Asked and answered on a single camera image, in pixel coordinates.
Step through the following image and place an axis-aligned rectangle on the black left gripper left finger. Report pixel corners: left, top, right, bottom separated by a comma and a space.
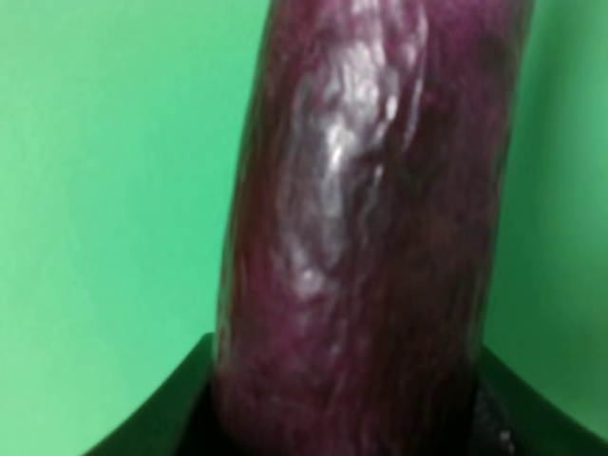
87, 333, 223, 456

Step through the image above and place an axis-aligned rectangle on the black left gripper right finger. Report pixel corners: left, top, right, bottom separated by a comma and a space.
468, 348, 607, 456

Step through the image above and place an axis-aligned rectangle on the purple eggplant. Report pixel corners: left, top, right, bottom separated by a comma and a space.
212, 1, 533, 455

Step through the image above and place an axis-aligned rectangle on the green table cloth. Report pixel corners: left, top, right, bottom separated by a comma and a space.
1, 1, 607, 455

